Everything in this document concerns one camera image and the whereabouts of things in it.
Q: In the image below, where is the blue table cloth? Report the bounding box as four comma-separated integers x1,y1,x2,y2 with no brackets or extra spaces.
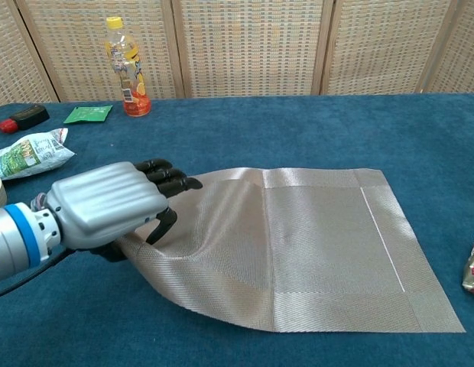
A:
0,93,474,367

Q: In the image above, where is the woven bamboo screen panel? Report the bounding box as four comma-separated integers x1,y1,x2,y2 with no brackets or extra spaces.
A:
170,0,335,99
320,0,462,96
15,0,187,103
418,0,474,95
0,0,60,110

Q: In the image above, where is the black box with red cap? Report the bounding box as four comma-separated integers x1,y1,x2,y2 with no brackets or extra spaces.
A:
0,104,50,135

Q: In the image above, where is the orange drink bottle yellow cap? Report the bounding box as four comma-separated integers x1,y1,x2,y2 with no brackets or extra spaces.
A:
104,16,152,118

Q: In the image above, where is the grey woven placemat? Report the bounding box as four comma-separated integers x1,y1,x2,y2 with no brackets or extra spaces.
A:
120,166,466,334

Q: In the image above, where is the green sachet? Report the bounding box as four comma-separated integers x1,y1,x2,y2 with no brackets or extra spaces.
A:
63,104,113,125

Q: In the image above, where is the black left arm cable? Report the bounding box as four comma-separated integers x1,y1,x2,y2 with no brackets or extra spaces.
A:
0,248,76,300

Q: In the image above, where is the white green snack bag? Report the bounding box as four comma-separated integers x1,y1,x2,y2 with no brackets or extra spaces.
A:
0,127,76,181

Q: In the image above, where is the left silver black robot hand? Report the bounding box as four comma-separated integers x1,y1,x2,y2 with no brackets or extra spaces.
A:
45,158,204,264

